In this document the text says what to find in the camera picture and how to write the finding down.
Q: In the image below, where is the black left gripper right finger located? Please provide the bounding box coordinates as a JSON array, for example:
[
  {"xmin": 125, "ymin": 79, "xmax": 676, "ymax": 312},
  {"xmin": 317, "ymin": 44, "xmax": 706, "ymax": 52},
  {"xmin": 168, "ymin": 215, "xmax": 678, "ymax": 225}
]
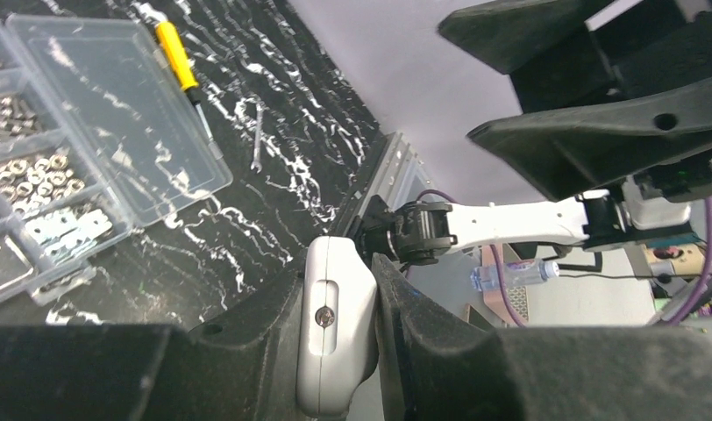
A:
[{"xmin": 371, "ymin": 254, "xmax": 712, "ymax": 420}]

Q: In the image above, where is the small silver wrench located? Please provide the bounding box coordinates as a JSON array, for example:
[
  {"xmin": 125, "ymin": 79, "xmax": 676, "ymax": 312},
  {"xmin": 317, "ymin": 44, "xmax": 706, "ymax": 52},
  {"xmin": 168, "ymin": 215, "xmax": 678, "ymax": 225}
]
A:
[{"xmin": 250, "ymin": 103, "xmax": 264, "ymax": 174}]

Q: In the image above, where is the clear plastic water bottle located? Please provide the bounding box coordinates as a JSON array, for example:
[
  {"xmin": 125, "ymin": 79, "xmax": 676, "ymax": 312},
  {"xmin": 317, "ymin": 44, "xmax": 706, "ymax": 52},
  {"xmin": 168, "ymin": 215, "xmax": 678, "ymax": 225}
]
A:
[{"xmin": 469, "ymin": 259, "xmax": 560, "ymax": 292}]

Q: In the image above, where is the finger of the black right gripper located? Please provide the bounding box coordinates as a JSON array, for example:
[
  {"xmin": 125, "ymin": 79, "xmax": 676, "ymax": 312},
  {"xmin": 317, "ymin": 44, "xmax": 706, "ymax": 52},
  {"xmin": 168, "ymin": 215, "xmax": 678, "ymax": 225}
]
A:
[
  {"xmin": 467, "ymin": 77, "xmax": 712, "ymax": 202},
  {"xmin": 438, "ymin": 0, "xmax": 611, "ymax": 75}
]

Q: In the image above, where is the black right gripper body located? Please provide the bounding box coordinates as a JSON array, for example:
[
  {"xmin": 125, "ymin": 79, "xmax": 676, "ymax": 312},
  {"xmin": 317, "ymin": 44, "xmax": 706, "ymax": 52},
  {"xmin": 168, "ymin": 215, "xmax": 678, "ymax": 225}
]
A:
[{"xmin": 510, "ymin": 1, "xmax": 712, "ymax": 113}]

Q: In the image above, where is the yellow handled screwdriver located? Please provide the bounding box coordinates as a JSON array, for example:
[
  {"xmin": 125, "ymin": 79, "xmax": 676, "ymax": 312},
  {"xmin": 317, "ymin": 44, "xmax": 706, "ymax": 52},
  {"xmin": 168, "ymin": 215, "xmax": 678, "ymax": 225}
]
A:
[{"xmin": 154, "ymin": 20, "xmax": 215, "ymax": 144}]

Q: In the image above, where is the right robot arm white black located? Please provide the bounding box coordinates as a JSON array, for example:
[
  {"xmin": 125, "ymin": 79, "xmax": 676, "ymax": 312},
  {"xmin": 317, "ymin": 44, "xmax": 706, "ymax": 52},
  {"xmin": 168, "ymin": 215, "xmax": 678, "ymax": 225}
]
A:
[{"xmin": 346, "ymin": 1, "xmax": 712, "ymax": 265}]

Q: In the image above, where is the clear plastic screw organizer box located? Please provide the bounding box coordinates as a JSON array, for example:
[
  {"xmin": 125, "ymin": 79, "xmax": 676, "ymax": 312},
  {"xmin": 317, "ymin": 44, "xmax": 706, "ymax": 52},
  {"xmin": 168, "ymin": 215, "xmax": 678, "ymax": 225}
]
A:
[{"xmin": 0, "ymin": 15, "xmax": 232, "ymax": 303}]

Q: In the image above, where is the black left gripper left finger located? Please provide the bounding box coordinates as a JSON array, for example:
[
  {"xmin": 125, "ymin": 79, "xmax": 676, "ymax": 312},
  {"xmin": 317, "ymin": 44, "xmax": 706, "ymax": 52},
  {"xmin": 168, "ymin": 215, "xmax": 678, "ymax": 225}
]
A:
[{"xmin": 0, "ymin": 256, "xmax": 304, "ymax": 420}]

